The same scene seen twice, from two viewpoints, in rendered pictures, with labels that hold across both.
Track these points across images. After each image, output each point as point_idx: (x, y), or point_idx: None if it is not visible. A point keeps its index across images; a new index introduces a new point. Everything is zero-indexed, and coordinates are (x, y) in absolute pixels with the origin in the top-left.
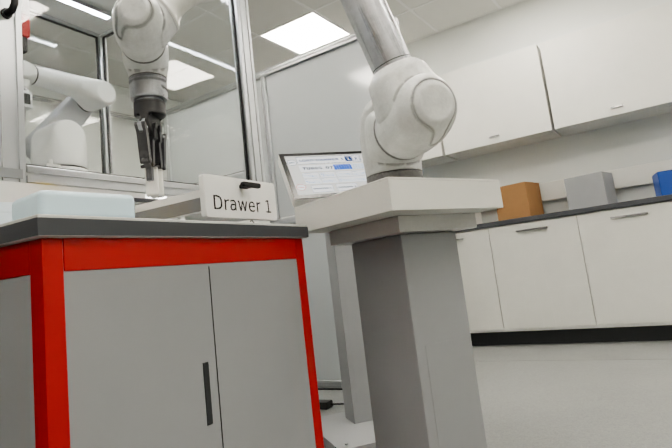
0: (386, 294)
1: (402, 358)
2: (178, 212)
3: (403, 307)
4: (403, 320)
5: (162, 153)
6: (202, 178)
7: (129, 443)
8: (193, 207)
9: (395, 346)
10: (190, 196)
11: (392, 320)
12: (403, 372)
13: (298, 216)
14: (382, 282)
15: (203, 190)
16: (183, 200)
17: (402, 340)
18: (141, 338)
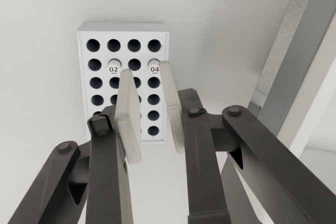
0: (254, 215)
1: (228, 178)
2: (294, 47)
3: (234, 218)
4: (232, 207)
5: (260, 197)
6: (255, 208)
7: None
8: (270, 108)
9: (236, 181)
10: (294, 116)
11: (242, 198)
12: (226, 170)
13: None
14: (261, 223)
15: (242, 180)
16: (304, 83)
17: (230, 191)
18: None
